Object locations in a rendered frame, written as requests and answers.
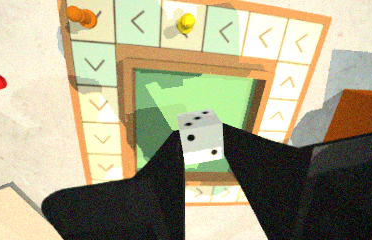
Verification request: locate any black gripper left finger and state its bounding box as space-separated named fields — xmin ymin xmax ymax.
xmin=41 ymin=130 xmax=186 ymax=240

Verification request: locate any yellow game pawn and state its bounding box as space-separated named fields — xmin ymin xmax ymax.
xmin=177 ymin=13 xmax=195 ymax=34

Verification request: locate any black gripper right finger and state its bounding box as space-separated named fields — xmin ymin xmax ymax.
xmin=223 ymin=123 xmax=372 ymax=240

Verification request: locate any white die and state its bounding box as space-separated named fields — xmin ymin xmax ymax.
xmin=177 ymin=108 xmax=224 ymax=165

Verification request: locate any orange pawn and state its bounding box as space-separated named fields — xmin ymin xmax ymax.
xmin=65 ymin=6 xmax=98 ymax=29

